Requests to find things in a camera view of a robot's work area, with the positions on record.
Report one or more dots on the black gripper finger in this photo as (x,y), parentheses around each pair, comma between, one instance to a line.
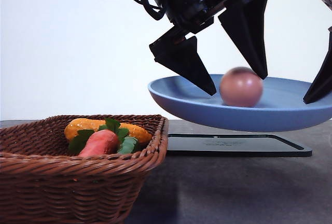
(246,23)
(323,82)
(180,54)

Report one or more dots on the blue plate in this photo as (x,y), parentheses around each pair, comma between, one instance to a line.
(281,104)

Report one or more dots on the brown egg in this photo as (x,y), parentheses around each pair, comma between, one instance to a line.
(241,87)

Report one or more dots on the brown wicker basket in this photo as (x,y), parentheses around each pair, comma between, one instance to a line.
(125,173)

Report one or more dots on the yellow toy corn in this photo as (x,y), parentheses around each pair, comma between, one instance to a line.
(139,134)

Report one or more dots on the black tray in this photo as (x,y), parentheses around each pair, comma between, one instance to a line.
(232,145)

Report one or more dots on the green toy leafy vegetable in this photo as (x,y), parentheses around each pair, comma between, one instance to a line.
(128,145)

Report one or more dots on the orange toy carrot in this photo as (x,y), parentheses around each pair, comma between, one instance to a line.
(80,151)

